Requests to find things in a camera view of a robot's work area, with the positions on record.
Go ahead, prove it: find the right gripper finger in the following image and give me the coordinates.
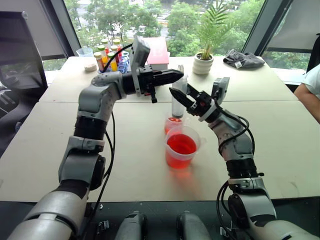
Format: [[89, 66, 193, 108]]
[[168, 87, 196, 111], [186, 83, 201, 98]]

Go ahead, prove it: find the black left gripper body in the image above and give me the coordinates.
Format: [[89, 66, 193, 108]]
[[138, 65, 164, 104]]

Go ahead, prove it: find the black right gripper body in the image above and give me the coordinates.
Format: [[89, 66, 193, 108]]
[[186, 90, 217, 118]]

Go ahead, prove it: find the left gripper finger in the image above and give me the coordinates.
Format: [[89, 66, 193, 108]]
[[160, 74, 185, 86], [159, 68, 185, 79]]

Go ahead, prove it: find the clear plastic syringe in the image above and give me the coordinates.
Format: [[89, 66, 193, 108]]
[[170, 64, 189, 120]]

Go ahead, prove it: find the small clear cup red liquid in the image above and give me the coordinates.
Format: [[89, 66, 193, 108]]
[[163, 115, 189, 136]]

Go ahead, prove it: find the green-capped bottle orange liquid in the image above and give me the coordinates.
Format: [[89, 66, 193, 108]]
[[107, 51, 119, 72]]

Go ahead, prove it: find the yellow-capped bottle red liquid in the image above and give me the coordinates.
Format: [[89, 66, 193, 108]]
[[112, 38, 124, 60], [109, 45, 120, 63], [93, 51, 105, 73]]

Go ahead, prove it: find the large clear cup red liquid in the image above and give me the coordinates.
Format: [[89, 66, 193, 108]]
[[164, 125, 207, 170]]

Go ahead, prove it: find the green-capped bottle yellow liquid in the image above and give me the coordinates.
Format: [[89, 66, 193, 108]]
[[97, 45, 109, 66]]

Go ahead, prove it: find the green-capped bottle red liquid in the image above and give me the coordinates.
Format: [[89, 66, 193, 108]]
[[100, 38, 111, 55]]

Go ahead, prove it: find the empty clear measuring cup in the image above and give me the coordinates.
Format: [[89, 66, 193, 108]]
[[75, 47, 95, 58]]

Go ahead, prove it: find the red and white box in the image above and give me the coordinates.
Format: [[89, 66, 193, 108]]
[[145, 37, 171, 72]]

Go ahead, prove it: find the potted green palm plant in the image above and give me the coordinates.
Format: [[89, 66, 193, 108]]
[[191, 1, 237, 76]]

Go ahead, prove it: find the crumpled grey cloth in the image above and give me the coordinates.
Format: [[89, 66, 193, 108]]
[[222, 48, 266, 69]]

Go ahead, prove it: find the beige sponge block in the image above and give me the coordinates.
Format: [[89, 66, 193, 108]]
[[84, 63, 98, 74]]

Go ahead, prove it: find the person in white shirt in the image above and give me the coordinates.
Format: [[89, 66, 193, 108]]
[[293, 63, 320, 124]]

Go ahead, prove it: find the dark grey rounded shape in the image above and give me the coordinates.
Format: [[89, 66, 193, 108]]
[[175, 210, 213, 240], [114, 210, 149, 240]]

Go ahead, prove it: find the black chair backrest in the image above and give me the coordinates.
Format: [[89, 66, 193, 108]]
[[305, 33, 320, 74]]

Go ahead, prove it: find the black office chair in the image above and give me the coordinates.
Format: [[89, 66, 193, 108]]
[[0, 84, 42, 157]]

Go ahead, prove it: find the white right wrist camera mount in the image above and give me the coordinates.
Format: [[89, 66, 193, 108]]
[[198, 76, 231, 123]]

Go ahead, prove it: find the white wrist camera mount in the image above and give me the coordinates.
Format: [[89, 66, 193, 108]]
[[198, 76, 231, 123], [128, 34, 151, 97]]

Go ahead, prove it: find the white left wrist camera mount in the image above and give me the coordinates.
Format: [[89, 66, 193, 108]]
[[128, 34, 151, 97]]

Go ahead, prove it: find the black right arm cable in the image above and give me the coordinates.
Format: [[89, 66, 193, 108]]
[[214, 98, 256, 240]]

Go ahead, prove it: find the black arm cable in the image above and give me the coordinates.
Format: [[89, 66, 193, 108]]
[[81, 43, 134, 240], [214, 98, 256, 240]]

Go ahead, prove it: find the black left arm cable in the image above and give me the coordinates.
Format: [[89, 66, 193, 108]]
[[81, 43, 134, 240]]

